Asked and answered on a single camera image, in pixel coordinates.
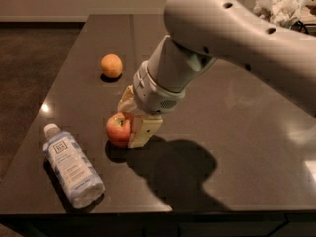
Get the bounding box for orange fruit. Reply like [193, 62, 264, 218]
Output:
[100, 54, 123, 79]

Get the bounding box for crumpled white paper napkins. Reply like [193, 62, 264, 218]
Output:
[253, 0, 310, 28]

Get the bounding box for red apple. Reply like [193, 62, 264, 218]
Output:
[106, 112, 134, 148]

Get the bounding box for blue plastic water bottle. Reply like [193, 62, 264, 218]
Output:
[43, 124, 105, 209]

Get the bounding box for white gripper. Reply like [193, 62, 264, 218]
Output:
[117, 61, 185, 148]

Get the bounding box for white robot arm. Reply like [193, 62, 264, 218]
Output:
[118, 0, 316, 148]

